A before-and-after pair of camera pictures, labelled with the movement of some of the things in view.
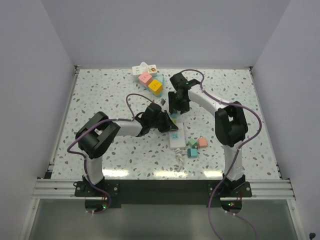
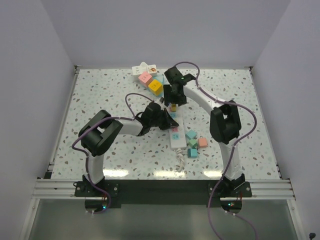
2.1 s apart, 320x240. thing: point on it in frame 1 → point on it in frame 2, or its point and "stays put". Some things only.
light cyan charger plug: (174, 115) → (190, 134)
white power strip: (176, 138) stays put
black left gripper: (168, 125) stays put
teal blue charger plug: (192, 152) stays put
